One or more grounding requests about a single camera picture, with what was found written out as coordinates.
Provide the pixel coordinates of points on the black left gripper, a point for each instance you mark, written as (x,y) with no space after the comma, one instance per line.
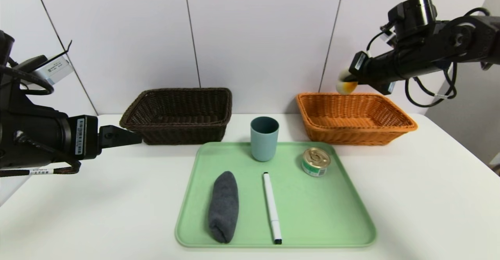
(85,137)

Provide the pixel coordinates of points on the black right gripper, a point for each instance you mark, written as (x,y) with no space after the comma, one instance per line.
(358,65)

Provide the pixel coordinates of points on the orange-topped white bun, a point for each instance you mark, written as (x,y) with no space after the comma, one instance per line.
(347,89)

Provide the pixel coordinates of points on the tin can with pull tab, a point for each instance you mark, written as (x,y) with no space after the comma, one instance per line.
(315,159)

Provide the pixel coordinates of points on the blue-grey plastic cup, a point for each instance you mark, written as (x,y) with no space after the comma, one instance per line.
(264,146)

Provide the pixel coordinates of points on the grey towel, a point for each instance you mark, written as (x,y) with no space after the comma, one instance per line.
(223,205)

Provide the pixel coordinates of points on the white marker pen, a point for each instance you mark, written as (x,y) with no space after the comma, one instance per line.
(270,205)

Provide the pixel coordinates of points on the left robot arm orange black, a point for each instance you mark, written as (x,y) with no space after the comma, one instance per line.
(31,135)

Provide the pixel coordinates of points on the orange wicker basket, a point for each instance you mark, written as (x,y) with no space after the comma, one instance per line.
(351,137)

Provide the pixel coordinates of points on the dark brown wicker basket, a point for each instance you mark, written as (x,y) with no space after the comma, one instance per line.
(175,135)

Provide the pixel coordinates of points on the light green plastic tray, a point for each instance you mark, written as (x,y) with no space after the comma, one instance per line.
(312,213)

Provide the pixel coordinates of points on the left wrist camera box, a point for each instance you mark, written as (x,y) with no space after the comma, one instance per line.
(54,71)

